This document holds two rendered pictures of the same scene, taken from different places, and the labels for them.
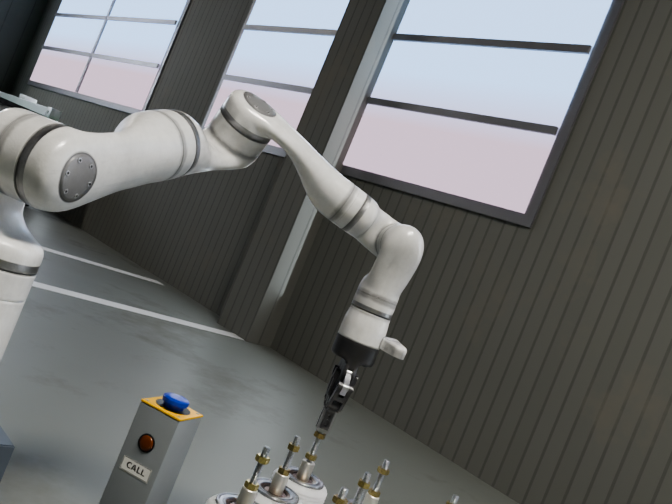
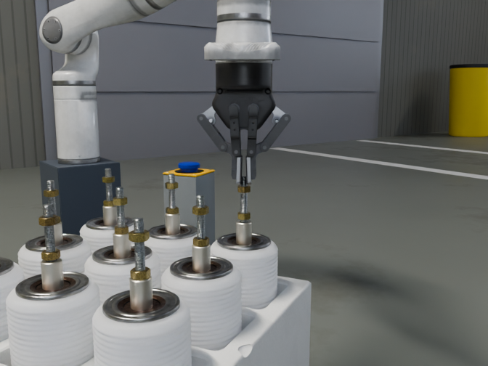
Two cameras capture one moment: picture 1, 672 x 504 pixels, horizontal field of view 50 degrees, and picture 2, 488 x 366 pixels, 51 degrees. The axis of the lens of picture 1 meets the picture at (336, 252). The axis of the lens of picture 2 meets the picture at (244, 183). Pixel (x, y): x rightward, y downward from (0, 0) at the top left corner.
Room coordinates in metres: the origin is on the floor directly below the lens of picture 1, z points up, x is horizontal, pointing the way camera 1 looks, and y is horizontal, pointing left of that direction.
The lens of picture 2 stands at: (1.27, -0.77, 0.46)
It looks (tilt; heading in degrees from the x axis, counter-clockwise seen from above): 10 degrees down; 97
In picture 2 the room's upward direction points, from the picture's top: straight up
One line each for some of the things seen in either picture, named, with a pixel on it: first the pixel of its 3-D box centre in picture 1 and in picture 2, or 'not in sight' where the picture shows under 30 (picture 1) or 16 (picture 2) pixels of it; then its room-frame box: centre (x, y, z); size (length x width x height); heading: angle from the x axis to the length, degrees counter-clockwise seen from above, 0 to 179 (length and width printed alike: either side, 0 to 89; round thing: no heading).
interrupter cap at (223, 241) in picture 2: (302, 477); (243, 242); (1.19, -0.09, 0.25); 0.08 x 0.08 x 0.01
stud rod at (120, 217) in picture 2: (358, 497); (120, 216); (1.04, -0.16, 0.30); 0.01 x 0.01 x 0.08
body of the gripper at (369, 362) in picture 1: (349, 363); (244, 94); (1.19, -0.09, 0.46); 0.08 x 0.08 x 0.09
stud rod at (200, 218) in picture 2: (378, 482); (200, 226); (1.15, -0.20, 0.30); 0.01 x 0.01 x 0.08
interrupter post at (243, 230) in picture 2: (305, 470); (243, 233); (1.19, -0.09, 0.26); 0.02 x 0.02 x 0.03
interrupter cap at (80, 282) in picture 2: not in sight; (53, 285); (1.00, -0.28, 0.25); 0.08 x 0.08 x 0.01
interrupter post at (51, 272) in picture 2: not in sight; (52, 274); (1.00, -0.28, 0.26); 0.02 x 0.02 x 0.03
